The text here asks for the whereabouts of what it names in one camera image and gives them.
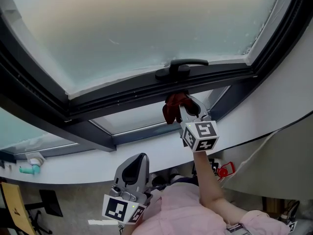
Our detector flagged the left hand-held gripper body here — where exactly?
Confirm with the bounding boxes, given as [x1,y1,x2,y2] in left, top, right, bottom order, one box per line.
[101,184,154,225]

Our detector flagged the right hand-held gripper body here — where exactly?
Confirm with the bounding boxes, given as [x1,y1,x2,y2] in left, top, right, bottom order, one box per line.
[180,114,220,153]

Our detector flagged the red wiping cloth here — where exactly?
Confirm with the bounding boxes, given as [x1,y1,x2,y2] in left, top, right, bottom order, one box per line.
[162,92,194,125]

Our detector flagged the person's right forearm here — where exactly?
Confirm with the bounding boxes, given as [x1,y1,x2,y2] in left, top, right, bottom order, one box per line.
[193,150,247,224]

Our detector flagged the person's left shoe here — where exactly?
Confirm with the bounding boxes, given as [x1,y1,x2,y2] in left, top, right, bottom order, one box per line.
[150,172,164,187]

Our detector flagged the person's dark trousers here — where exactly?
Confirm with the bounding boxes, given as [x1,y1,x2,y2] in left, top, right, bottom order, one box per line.
[151,176,199,190]

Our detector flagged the clear plastic bottle red label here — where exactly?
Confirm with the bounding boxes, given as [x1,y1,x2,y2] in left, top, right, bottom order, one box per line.
[216,162,237,181]

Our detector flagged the person's pink shirt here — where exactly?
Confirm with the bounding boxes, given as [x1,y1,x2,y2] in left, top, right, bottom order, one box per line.
[131,184,291,235]

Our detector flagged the black office chair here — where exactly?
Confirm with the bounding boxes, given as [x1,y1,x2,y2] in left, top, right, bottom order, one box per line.
[25,211,53,235]

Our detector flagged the white tape roll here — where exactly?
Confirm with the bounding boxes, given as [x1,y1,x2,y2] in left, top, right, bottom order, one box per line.
[26,157,45,166]

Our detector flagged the white partition panel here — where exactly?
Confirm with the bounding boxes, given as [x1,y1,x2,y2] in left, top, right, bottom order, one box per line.
[222,117,313,200]

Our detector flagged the teal plastic tool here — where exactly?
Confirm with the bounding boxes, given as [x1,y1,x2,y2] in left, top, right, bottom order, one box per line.
[19,164,41,175]

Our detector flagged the openable frosted window sash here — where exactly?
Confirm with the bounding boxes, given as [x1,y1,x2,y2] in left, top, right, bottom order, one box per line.
[0,0,313,121]

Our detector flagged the yellow chair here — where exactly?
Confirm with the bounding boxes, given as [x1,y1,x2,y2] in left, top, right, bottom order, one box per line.
[1,182,64,235]

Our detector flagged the large fixed frosted window pane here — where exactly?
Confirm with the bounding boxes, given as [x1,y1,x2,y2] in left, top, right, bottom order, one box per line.
[0,106,79,154]

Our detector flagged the spare grey hand-held gripper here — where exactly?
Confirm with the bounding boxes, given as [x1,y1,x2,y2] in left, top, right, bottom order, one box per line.
[278,200,300,232]

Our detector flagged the black window handle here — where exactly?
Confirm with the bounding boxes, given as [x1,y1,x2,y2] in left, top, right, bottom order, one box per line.
[155,59,209,81]

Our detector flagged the dark grey window frame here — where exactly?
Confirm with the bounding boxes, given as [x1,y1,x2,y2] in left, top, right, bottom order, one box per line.
[0,0,313,153]

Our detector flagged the white cable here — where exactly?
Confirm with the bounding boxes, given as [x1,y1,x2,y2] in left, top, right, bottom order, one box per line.
[221,131,279,188]

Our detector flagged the grey shoulder strap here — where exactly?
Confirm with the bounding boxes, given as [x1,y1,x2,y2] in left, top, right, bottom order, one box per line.
[226,223,250,235]

